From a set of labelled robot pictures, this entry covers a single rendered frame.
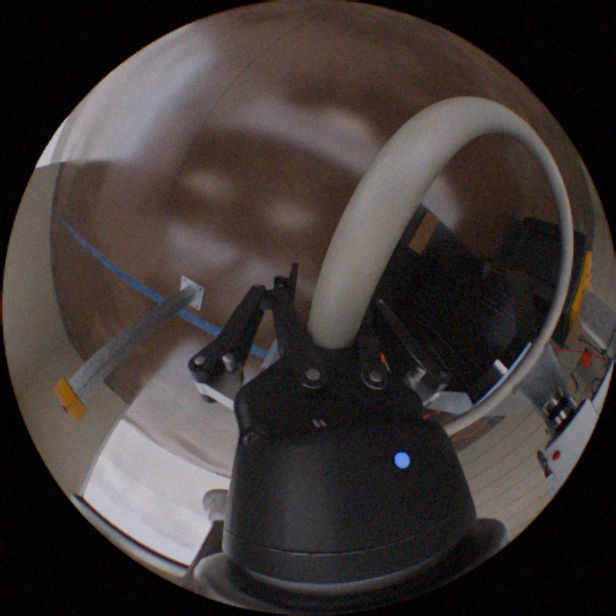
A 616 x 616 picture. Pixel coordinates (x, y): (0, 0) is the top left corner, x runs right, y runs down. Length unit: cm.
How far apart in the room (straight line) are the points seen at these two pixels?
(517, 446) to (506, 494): 134
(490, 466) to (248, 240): 667
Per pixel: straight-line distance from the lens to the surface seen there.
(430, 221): 118
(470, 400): 79
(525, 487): 632
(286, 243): 103
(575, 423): 81
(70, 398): 91
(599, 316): 161
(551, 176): 32
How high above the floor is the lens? 101
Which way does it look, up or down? 64 degrees down
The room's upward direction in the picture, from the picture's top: 175 degrees counter-clockwise
